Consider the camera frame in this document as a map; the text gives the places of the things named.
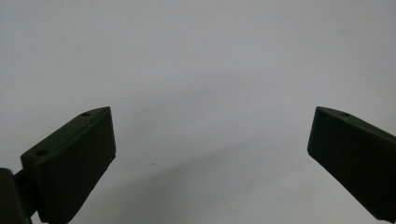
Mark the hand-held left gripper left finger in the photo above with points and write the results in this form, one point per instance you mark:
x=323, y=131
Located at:
x=71, y=161

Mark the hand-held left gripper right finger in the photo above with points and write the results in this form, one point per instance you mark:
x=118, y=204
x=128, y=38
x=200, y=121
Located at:
x=355, y=155

